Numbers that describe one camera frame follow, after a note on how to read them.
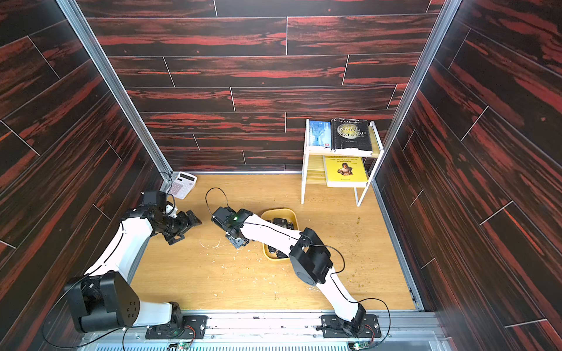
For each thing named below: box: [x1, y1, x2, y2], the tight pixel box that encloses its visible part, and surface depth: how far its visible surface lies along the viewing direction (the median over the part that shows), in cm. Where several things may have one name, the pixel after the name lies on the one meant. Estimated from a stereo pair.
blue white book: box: [308, 119, 332, 149], surface depth 88 cm
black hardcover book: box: [330, 117, 374, 157], surface depth 88 cm
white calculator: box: [168, 171, 198, 200], surface depth 117 cm
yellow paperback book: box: [325, 155, 369, 188], surface depth 98 cm
